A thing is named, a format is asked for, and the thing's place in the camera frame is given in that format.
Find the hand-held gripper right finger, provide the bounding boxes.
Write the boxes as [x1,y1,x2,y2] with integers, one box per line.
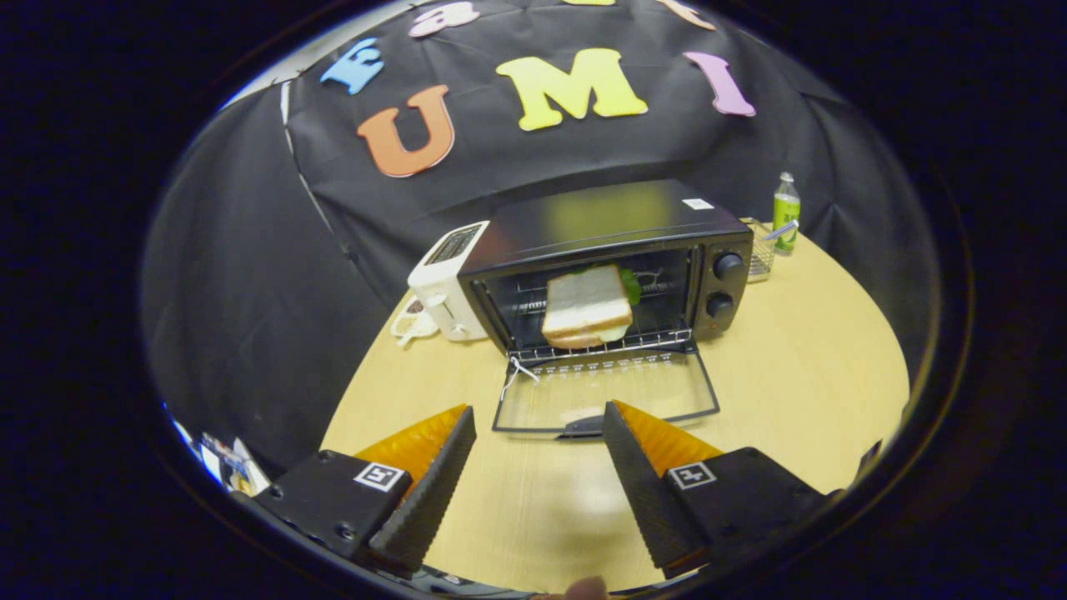
[602,400,882,580]

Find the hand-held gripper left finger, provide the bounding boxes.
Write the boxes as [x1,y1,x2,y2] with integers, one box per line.
[254,405,478,580]

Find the white bread lettuce sandwich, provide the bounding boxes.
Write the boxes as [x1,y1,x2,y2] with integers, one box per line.
[541,264,643,350]

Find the black toaster oven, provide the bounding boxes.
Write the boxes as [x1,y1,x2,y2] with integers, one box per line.
[457,179,755,440]

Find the white pop-up toaster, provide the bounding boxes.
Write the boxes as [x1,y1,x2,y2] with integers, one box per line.
[408,221,491,343]

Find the small white snack dish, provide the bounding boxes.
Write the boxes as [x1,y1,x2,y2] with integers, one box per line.
[390,296,440,347]

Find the colourful printed papers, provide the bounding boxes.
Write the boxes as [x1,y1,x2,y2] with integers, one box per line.
[198,432,269,498]

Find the clear glass container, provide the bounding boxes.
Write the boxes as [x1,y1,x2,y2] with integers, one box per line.
[742,218,778,283]

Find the green drink bottle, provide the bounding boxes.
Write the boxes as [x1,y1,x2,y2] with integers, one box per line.
[773,172,801,255]

